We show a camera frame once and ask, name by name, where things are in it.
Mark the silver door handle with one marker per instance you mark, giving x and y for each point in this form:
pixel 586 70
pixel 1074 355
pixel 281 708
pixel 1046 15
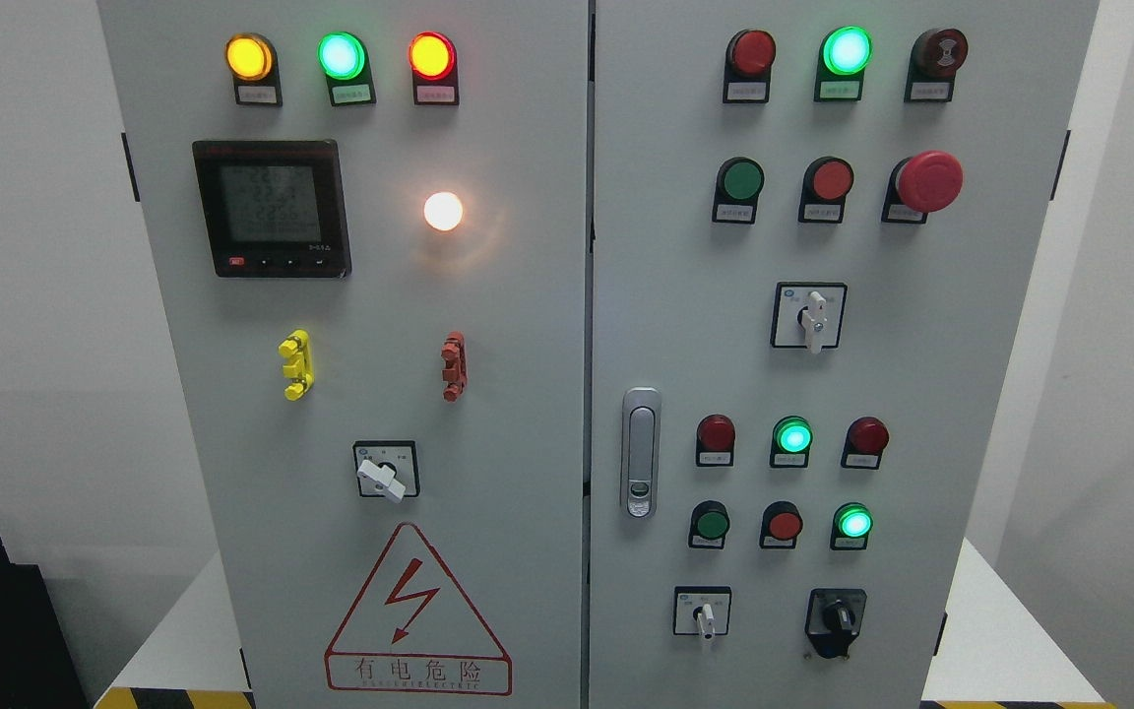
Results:
pixel 641 418

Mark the grey left cabinet door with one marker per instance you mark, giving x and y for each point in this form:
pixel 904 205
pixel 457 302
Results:
pixel 502 468

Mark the grey cabinet door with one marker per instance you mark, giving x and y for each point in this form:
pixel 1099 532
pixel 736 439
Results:
pixel 685 305
pixel 502 468

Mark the grey right cabinet door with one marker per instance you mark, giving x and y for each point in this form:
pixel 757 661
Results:
pixel 685 305

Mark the red terminal clip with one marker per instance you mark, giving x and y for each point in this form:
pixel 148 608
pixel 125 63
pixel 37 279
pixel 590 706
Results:
pixel 455 368

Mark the dark red indicator middle left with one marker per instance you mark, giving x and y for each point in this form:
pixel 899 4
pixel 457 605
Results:
pixel 715 441

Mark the white glowing indicator light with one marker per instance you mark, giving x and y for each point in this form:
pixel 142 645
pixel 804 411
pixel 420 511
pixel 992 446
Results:
pixel 443 210

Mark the green indicator light middle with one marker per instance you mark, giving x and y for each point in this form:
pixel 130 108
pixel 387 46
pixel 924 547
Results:
pixel 790 443

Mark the green indicator light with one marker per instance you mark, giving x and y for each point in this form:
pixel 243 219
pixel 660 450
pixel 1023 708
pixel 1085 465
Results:
pixel 346 67
pixel 843 57
pixel 790 443

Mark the green push button upper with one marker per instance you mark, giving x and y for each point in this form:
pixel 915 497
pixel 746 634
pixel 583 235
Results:
pixel 737 188

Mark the yellow terminal clip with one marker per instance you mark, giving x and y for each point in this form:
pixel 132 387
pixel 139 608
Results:
pixel 295 350

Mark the red push button lower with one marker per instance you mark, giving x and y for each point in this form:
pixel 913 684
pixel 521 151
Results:
pixel 781 526

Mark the red push button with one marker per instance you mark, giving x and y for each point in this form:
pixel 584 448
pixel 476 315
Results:
pixel 825 186
pixel 781 526

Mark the dark red indicator middle right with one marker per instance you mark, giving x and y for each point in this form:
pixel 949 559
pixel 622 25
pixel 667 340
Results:
pixel 865 442

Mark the red push button upper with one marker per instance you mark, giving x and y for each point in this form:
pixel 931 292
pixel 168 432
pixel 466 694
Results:
pixel 825 186

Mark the red electric hazard warning sticker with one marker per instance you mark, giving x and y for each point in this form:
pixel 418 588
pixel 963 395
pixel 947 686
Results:
pixel 412 628

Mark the red lit indicator light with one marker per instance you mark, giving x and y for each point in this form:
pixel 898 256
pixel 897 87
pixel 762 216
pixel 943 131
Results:
pixel 433 61

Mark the green lit push button lower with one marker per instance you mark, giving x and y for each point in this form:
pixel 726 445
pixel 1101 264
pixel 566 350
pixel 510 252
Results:
pixel 851 527

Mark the black digital power meter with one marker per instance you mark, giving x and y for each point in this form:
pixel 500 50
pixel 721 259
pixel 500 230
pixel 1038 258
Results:
pixel 274 208

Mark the dark red indicator light top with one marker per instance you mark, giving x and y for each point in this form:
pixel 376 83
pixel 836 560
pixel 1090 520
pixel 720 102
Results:
pixel 749 60

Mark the green indicator light top left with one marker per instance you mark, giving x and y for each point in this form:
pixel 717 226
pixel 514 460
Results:
pixel 346 67

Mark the red emergency stop button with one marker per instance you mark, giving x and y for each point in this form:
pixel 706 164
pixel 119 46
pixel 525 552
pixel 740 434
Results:
pixel 920 185

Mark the green indicator light top right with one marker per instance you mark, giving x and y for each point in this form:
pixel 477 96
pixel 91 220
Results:
pixel 843 57

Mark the yellow indicator light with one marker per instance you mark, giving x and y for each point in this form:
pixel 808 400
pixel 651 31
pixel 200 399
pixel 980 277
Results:
pixel 254 64

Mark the red black buzzer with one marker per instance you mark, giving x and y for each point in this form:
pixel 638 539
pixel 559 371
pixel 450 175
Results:
pixel 936 58

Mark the black box at left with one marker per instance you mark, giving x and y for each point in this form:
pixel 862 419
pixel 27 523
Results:
pixel 36 670

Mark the left white rotary selector switch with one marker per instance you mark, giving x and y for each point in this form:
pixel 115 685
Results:
pixel 387 469

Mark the upper right white selector switch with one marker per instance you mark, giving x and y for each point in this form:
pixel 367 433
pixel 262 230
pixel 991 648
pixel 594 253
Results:
pixel 808 315

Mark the lower white selector switch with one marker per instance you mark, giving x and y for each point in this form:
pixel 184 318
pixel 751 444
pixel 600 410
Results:
pixel 701 617

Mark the black rotary knob switch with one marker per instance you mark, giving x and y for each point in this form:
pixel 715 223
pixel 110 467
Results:
pixel 834 619

